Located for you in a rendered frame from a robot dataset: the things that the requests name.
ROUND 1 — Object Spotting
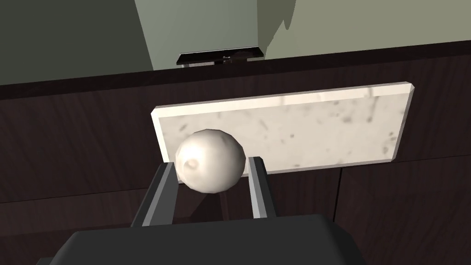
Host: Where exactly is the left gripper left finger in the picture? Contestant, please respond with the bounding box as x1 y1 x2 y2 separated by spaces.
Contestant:
131 161 180 228

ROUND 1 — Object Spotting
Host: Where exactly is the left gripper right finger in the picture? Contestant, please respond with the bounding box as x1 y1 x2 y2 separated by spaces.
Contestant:
247 156 277 219

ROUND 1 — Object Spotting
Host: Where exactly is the white marble drawer front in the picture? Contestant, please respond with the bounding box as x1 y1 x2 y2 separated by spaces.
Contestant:
150 82 415 183

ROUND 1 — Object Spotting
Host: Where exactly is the black flat appliance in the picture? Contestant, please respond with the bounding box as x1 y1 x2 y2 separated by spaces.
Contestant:
176 46 264 67

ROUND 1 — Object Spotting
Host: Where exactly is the white ball knob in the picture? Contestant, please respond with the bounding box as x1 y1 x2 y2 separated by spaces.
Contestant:
175 128 247 194

